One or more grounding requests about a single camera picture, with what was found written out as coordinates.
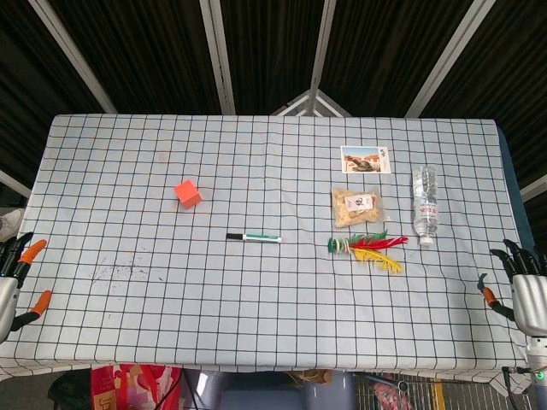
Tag white triangular frame brace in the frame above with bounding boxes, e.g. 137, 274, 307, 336
272, 89, 352, 117

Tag clear snack bag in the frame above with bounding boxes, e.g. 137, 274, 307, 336
331, 187, 392, 228

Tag orange cube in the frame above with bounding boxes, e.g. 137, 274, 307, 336
174, 179, 203, 210

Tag photo postcard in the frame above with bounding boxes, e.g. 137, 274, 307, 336
340, 144, 392, 174

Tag green white marker pen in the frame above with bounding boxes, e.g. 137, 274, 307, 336
240, 232, 283, 245

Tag white metal frame post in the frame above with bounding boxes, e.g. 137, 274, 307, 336
308, 0, 338, 114
404, 0, 492, 117
199, 0, 237, 115
27, 0, 119, 114
0, 169, 31, 198
520, 173, 547, 202

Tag right robot hand orange thumbtip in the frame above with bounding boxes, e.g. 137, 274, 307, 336
477, 238, 547, 338

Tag dark blue table frame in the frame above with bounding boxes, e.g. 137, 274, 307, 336
495, 123, 535, 253

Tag wire mesh basket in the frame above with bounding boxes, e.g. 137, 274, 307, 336
354, 371, 514, 410

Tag blue grey chair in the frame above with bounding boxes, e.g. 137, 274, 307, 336
183, 369, 356, 410

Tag checkered light blue tablecloth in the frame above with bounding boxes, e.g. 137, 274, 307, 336
0, 113, 533, 388

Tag clear plastic water bottle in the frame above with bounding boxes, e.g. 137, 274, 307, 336
411, 166, 441, 248

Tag red printed shopping bag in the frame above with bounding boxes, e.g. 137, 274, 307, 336
90, 363, 183, 410

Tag red yellow feather shuttlecock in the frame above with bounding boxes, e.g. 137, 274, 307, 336
327, 229, 409, 274

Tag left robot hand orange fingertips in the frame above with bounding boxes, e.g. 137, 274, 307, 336
0, 231, 53, 343

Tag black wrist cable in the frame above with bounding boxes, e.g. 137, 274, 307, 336
500, 365, 538, 410

